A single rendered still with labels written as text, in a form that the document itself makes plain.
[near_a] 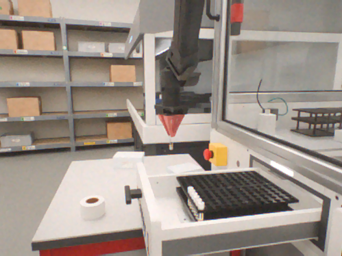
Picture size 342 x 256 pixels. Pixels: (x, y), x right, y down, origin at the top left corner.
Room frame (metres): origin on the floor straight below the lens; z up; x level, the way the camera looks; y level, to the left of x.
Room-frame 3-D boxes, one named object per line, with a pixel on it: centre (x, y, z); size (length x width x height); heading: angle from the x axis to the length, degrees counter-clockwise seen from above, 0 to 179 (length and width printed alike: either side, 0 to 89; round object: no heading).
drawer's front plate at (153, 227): (0.52, 0.05, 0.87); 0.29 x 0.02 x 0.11; 12
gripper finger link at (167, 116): (0.78, 0.00, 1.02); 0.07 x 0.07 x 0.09; 34
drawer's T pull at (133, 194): (0.51, 0.08, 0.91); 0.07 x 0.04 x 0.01; 12
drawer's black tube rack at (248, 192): (0.56, -0.14, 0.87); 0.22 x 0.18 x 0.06; 102
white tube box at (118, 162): (1.10, 0.18, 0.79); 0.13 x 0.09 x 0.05; 88
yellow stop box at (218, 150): (0.90, -0.18, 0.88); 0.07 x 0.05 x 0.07; 12
